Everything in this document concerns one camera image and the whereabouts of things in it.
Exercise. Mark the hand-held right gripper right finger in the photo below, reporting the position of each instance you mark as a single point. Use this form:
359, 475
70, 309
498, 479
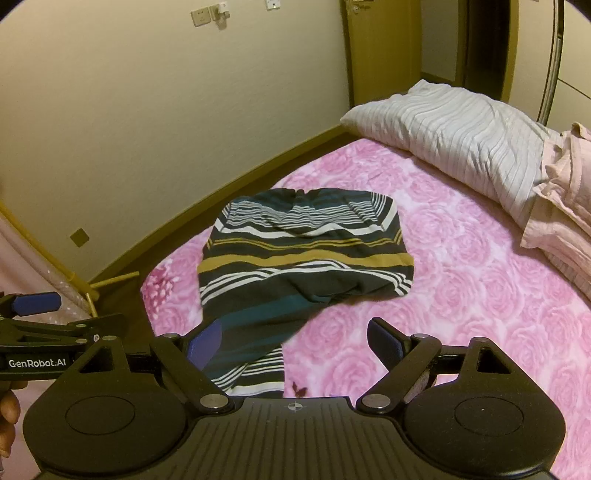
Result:
384, 340

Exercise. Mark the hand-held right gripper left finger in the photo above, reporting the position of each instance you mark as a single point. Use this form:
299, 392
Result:
206, 342

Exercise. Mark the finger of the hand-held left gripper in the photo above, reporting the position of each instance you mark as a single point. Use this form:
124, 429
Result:
37, 303
46, 332

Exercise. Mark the striped knit shirt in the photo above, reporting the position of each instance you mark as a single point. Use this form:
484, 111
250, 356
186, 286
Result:
300, 258

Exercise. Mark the person's left hand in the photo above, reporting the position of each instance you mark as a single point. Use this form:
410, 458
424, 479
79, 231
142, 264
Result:
8, 417

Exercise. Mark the pink floral blanket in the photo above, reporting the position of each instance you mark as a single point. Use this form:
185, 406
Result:
471, 286

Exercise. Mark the grey striped quilt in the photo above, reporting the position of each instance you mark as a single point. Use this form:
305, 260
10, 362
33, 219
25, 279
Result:
461, 138

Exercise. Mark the pink folded quilt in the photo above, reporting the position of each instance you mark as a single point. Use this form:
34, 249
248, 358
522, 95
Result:
563, 207

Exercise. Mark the wooden door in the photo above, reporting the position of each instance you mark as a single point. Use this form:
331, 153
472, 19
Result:
383, 50

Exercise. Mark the wardrobe with dark trim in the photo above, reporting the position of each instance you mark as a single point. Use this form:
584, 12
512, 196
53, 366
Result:
572, 46

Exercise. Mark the brown wall outlet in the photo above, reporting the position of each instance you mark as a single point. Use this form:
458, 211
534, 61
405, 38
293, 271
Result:
79, 237

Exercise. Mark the white wall plug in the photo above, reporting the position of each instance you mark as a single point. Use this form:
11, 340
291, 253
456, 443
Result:
223, 8

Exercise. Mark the white wall socket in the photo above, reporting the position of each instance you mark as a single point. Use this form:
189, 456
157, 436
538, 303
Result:
272, 3

